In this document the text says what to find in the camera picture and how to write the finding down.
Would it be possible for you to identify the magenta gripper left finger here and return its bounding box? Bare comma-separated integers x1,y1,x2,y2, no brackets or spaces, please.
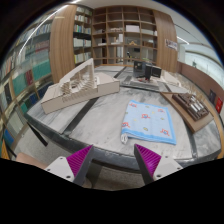
44,144,95,187

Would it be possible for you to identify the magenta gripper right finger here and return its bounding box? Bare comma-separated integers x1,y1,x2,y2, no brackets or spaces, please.
133,143,184,186

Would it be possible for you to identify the light blue patterned towel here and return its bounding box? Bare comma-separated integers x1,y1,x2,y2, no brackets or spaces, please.
121,100,176,145

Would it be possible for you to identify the dark brown model on board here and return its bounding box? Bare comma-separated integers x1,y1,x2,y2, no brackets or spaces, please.
161,92,213,133

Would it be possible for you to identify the white architectural building model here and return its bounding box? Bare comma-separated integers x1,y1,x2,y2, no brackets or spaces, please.
41,58,120,114

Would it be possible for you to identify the black architectural model on base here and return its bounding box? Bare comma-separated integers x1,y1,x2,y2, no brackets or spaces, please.
130,61,162,87

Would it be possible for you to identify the left bookshelf with books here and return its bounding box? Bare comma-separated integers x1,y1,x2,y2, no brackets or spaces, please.
0,19,52,159

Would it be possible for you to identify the wooden bookshelf with open cubbies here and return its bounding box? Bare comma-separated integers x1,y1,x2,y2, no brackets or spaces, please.
49,4,177,82

